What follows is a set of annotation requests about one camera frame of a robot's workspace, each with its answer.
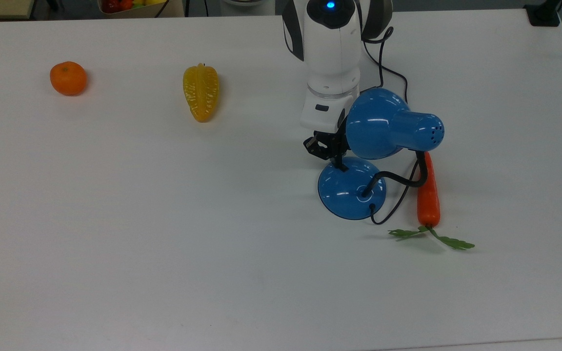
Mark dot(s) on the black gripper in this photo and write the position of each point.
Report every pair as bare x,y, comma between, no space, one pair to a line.
331,144

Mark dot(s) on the blue gooseneck desk lamp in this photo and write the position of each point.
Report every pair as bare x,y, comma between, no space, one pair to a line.
383,126

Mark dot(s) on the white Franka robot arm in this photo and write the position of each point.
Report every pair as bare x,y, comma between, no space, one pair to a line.
332,58

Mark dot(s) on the orange toy carrot with leaves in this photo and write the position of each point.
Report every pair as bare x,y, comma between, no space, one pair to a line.
428,195

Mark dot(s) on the yellow toy starfruit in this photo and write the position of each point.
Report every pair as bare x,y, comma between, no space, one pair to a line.
201,92

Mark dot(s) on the bowl of toy fruit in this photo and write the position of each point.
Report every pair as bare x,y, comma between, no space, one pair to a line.
130,6

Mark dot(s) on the black table corner clamp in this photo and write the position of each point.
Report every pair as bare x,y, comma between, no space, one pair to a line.
543,14

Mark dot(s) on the orange toy tangerine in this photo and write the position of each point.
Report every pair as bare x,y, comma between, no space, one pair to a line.
68,78

